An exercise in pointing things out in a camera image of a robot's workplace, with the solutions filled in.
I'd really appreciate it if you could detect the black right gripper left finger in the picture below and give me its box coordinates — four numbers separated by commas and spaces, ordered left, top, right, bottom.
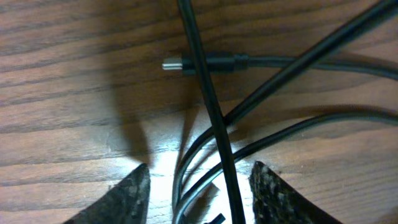
66, 163, 150, 224

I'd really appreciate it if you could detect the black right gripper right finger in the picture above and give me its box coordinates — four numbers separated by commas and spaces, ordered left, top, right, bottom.
249, 161, 341, 224

